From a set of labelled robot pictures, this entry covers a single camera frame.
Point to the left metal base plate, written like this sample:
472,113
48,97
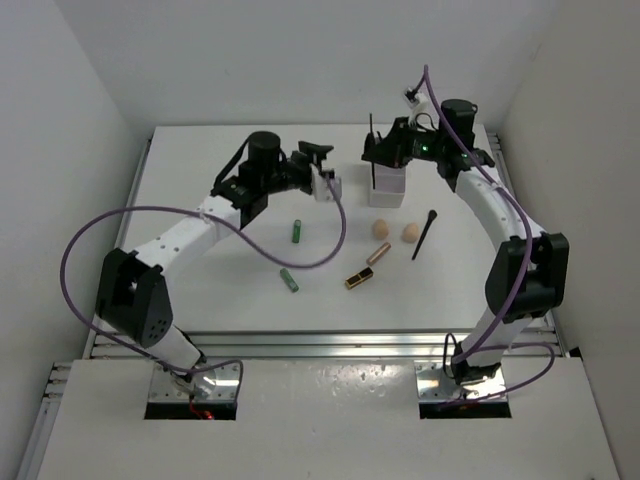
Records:
219,384

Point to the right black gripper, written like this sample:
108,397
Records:
393,150

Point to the black gold lipstick case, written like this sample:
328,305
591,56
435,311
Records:
359,278

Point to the white compartment organizer box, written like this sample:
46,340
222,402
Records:
387,187

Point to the metal base plate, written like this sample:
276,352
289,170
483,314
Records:
435,385
219,384

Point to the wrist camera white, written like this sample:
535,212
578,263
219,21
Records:
326,186
416,100

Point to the small black angled brush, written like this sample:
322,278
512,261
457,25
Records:
432,215

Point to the beige makeup sponge left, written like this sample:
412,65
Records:
380,229

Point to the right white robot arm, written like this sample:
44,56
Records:
528,275

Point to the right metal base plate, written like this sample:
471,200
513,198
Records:
435,385

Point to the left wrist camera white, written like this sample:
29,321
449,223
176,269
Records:
326,186

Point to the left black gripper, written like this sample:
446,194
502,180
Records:
311,153

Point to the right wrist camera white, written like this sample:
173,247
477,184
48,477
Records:
416,100

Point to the aluminium table frame rail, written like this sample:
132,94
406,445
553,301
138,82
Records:
347,345

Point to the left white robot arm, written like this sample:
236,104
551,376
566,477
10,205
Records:
134,287

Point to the beige makeup sponge right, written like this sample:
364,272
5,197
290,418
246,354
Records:
411,233

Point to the green lip balm tube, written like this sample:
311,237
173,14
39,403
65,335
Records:
296,231
288,280

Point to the rose gold lipstick tube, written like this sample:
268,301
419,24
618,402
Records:
379,253

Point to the beige makeup sponge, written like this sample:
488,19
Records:
411,233
380,229

